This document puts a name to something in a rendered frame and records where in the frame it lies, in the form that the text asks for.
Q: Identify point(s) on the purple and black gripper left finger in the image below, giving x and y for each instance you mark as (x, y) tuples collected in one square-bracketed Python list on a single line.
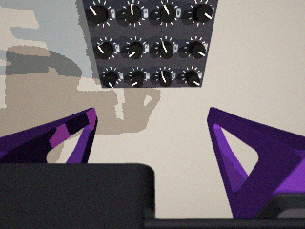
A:
[(32, 145)]

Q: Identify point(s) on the dark grey knob box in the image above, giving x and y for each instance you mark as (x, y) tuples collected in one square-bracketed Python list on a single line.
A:
[(150, 43)]

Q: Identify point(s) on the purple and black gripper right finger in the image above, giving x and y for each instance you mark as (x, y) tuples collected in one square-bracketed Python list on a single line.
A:
[(280, 168)]

